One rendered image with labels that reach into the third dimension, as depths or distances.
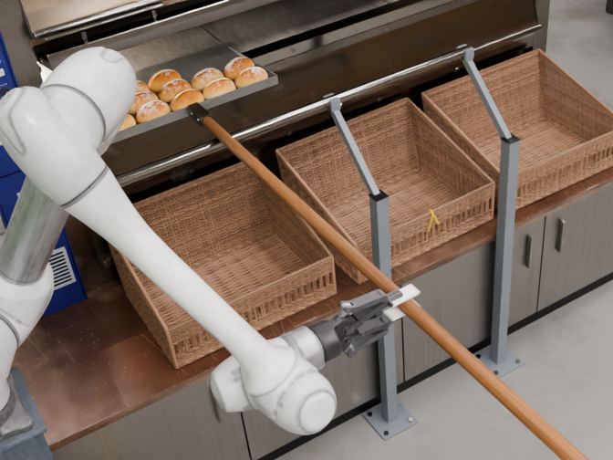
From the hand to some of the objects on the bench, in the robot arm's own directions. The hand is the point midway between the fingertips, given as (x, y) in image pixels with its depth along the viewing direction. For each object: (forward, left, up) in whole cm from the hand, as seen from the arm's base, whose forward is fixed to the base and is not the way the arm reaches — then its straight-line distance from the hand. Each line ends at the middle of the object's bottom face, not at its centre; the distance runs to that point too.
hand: (401, 302), depth 170 cm
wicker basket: (-3, +94, -61) cm, 112 cm away
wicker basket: (+59, +94, -61) cm, 127 cm away
